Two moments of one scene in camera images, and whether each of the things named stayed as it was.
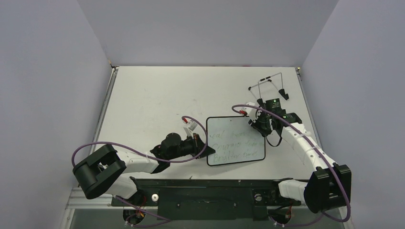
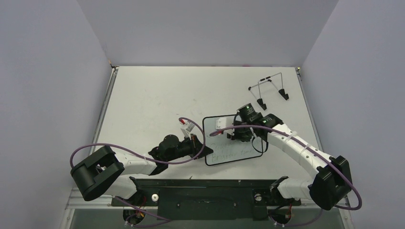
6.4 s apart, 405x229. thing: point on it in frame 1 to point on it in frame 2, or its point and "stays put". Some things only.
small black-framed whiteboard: (234, 140) stays put
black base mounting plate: (202, 198) stays put
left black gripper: (197, 144) stays put
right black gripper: (272, 101) to (237, 135)
